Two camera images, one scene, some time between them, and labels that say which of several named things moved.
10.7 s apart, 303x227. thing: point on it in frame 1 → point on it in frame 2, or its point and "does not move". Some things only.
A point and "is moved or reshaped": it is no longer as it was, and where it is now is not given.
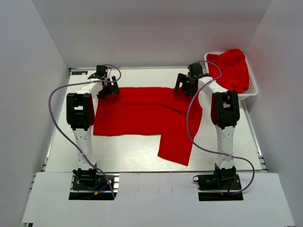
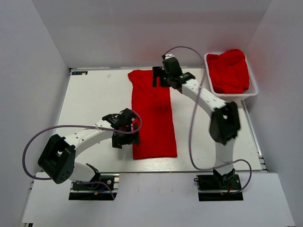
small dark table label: [79, 73] does not move
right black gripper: [182, 78] → [158, 72]
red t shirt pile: [234, 67] does not move
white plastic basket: [252, 90] does not move
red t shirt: [151, 111] is moved or reshaped
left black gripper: [113, 88] → [133, 138]
